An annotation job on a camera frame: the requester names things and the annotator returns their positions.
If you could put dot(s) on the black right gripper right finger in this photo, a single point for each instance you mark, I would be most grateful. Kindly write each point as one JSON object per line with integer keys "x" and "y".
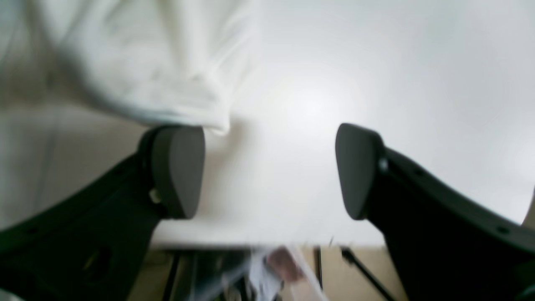
{"x": 444, "y": 246}

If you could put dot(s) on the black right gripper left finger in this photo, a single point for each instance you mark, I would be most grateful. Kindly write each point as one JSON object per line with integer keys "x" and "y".
{"x": 91, "y": 246}

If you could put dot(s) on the black tripod leg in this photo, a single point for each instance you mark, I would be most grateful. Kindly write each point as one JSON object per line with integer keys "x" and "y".
{"x": 349, "y": 256}

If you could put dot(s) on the clear plastic storage bin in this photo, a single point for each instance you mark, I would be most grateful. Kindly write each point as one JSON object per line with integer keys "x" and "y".
{"x": 246, "y": 274}

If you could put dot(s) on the white t-shirt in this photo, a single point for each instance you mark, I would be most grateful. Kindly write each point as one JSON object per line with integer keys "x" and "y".
{"x": 154, "y": 62}

